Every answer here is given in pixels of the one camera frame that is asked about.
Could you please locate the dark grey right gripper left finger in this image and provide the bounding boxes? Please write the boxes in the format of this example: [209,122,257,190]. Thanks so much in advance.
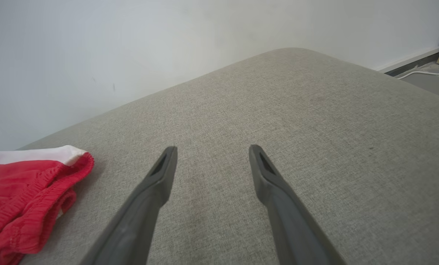
[80,146,178,265]

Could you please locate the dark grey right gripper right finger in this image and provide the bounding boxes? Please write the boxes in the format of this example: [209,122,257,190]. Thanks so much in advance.
[249,144,347,265]

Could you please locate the red shorts with white stripe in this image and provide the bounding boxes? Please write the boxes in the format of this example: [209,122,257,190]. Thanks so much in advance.
[0,145,95,265]

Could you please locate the grey fabric sofa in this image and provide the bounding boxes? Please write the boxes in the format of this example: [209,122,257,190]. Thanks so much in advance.
[17,47,439,265]

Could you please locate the white grey baseboard strip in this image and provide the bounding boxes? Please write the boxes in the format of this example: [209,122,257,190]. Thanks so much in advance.
[378,46,439,77]

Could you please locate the white floor cable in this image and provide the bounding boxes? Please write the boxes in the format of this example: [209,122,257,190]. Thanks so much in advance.
[396,70,439,80]

